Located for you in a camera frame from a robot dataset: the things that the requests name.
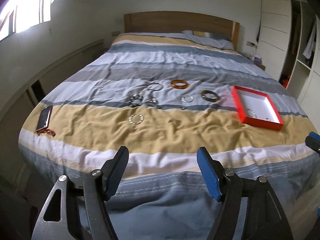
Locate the window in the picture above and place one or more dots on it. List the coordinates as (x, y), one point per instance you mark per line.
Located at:
(20, 15)

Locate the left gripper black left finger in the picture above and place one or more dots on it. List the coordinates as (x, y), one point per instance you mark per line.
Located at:
(75, 209)

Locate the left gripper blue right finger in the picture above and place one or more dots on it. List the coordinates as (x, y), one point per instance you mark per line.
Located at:
(250, 203)

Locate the grey pillow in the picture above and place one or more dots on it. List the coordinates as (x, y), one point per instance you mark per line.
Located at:
(209, 39)

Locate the dark brown bangle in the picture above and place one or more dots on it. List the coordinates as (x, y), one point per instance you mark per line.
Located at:
(210, 96)

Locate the black smartphone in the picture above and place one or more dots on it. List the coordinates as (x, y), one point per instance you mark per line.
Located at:
(43, 121)

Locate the wooden nightstand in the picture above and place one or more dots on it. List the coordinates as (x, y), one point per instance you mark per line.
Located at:
(257, 61)

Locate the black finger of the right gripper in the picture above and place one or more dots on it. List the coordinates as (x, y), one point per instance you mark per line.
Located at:
(312, 143)

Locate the amber bangle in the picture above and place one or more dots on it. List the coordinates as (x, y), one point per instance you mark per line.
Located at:
(179, 84)

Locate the wooden headboard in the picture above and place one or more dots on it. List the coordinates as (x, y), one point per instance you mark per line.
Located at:
(178, 21)

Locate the striped bed duvet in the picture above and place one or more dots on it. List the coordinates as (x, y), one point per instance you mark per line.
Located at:
(106, 105)

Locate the low white wall cabinet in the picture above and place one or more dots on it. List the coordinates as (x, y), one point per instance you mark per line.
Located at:
(29, 96)

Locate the white wardrobe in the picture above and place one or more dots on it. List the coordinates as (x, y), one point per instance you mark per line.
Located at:
(289, 48)

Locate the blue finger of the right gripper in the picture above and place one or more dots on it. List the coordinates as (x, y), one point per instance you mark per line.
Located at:
(314, 135)

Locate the red jewelry box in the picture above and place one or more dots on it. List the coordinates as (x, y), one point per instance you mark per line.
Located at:
(256, 109)

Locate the thin silver bangle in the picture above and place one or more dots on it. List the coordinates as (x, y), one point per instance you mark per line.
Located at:
(154, 86)

